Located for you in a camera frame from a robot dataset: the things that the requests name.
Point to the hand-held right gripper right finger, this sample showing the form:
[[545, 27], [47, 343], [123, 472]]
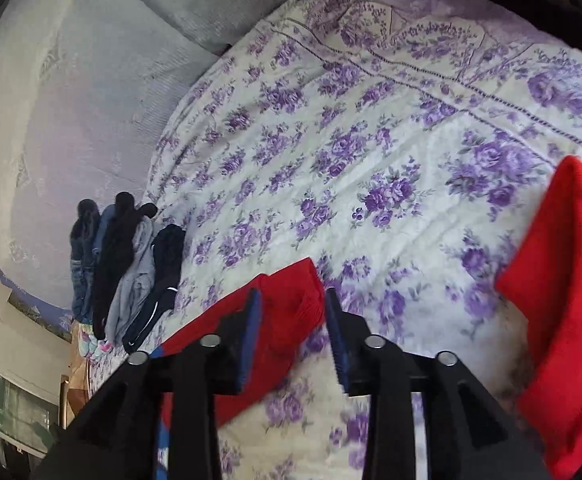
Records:
[[336, 340]]

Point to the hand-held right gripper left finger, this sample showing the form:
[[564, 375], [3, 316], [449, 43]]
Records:
[[253, 330]]

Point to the blue sweater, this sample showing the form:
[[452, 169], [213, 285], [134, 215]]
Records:
[[286, 315]]

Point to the folded navy pants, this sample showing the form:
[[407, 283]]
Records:
[[163, 270]]

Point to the folded grey pants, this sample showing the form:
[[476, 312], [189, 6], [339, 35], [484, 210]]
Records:
[[133, 285]]

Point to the folded black pants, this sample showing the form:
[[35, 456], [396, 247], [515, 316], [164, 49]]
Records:
[[116, 255]]

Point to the folded pink floral blanket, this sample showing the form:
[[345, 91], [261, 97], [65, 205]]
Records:
[[93, 347]]

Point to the purple floral bedspread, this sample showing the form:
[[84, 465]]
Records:
[[346, 160]]

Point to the folded blue jeans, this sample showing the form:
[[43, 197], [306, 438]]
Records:
[[83, 260]]

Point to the blue cloth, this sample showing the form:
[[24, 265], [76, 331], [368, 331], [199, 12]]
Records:
[[36, 312]]

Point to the white lace pillow cover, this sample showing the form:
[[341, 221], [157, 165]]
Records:
[[96, 110]]

